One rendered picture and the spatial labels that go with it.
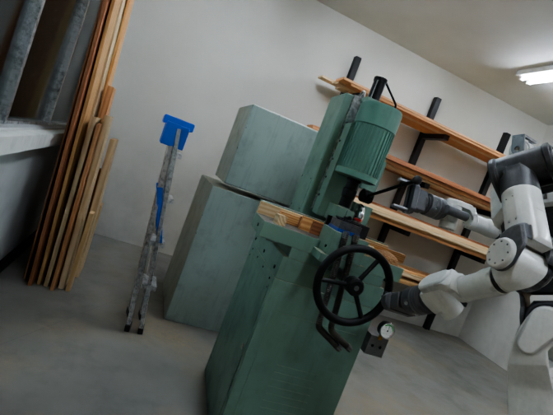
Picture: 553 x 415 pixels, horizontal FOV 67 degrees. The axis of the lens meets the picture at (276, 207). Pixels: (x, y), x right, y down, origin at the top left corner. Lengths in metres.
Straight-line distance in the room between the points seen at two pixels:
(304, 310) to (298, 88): 2.85
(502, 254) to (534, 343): 0.36
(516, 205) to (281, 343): 0.97
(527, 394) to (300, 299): 0.76
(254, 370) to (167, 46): 2.98
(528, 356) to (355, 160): 0.86
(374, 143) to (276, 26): 2.64
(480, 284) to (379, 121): 0.81
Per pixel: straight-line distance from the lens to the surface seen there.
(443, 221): 1.77
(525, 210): 1.15
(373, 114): 1.71
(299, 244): 1.56
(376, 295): 1.73
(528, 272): 1.11
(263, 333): 1.65
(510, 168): 1.25
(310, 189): 1.90
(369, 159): 1.70
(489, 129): 5.30
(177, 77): 3.96
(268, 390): 1.77
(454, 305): 1.28
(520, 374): 1.40
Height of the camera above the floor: 1.08
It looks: 4 degrees down
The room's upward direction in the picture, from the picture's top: 21 degrees clockwise
